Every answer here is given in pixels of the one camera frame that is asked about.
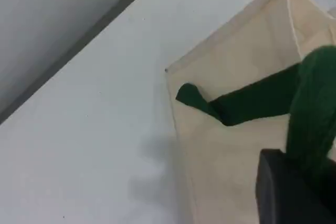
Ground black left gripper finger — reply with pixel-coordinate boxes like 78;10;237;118
256;148;336;224

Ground white canvas bag green handles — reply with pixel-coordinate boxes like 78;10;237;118
164;0;336;224

